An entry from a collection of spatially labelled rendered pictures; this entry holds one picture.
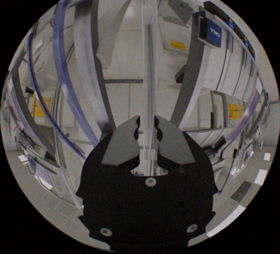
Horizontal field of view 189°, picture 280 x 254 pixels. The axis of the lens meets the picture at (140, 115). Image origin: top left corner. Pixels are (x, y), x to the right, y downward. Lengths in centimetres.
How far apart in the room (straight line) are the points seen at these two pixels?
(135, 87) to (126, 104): 43
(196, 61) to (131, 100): 188
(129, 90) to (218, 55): 198
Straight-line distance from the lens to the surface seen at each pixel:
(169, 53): 49
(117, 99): 206
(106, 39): 21
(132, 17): 104
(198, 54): 22
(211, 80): 26
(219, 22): 26
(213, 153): 62
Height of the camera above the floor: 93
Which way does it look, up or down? 4 degrees down
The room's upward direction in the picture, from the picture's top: 180 degrees counter-clockwise
